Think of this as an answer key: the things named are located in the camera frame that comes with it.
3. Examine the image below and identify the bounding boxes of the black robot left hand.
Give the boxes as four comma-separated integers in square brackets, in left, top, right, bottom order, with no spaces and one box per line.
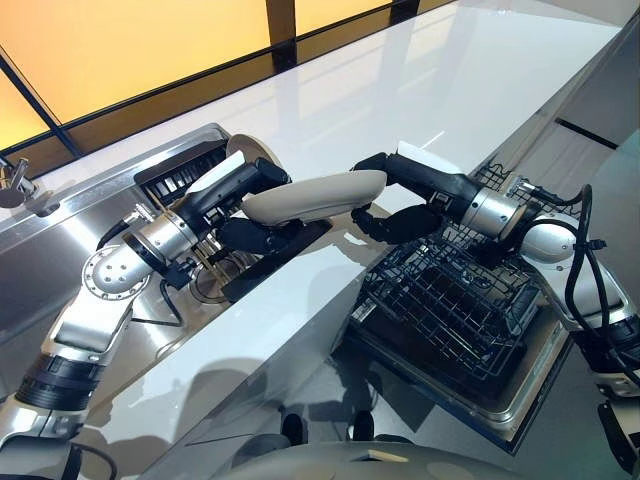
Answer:
[182,152,302,257]

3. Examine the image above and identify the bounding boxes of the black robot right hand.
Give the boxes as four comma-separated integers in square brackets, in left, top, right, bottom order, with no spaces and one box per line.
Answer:
[351,141,481,246]

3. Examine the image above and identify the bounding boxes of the beige ceramic plate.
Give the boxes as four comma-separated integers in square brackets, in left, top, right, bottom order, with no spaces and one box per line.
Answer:
[241,169,389,227]
[224,133,284,172]

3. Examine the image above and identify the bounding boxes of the steel dishwasher door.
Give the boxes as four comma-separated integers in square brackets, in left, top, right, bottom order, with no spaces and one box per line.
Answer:
[329,279,579,457]

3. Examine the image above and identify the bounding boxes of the black sink dish rack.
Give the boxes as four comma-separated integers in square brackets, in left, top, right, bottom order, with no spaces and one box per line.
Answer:
[133,142,242,214]

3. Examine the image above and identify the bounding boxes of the black flat sink tray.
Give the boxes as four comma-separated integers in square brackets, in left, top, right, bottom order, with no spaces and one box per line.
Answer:
[221,219,335,304]

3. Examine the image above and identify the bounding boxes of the round metal sink drain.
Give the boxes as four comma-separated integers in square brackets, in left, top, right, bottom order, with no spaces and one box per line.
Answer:
[191,268,227,302]

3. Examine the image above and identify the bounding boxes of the stainless steel sink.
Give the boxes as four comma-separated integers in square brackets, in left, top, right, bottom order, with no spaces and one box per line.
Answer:
[0,122,351,361]

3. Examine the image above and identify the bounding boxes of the chrome faucet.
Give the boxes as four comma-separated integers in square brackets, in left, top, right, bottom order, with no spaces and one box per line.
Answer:
[0,155,62,217]

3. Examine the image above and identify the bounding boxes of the dark robot right foot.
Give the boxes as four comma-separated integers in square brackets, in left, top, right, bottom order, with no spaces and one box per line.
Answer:
[348,408,377,442]

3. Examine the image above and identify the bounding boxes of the dark robot foot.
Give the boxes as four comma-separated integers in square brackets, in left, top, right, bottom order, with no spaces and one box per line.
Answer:
[278,411,307,447]
[348,408,377,442]

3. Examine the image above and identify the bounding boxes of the dark robot left foot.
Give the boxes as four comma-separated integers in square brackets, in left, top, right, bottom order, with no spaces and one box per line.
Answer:
[278,411,307,447]

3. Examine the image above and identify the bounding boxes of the grey robot torso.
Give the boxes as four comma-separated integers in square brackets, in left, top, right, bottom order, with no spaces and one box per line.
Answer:
[232,433,506,480]

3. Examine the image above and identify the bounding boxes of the large black wire dishwasher rack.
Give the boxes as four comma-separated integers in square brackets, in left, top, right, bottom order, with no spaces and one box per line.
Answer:
[348,223,542,387]

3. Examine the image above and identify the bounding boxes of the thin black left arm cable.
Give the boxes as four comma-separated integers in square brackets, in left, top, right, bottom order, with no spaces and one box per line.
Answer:
[130,278,185,329]

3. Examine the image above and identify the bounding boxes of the black window frame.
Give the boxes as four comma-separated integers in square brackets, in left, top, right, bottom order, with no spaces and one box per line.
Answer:
[0,0,451,156]

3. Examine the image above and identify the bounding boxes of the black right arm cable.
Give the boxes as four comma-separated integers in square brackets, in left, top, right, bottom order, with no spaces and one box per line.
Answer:
[529,183,640,389]

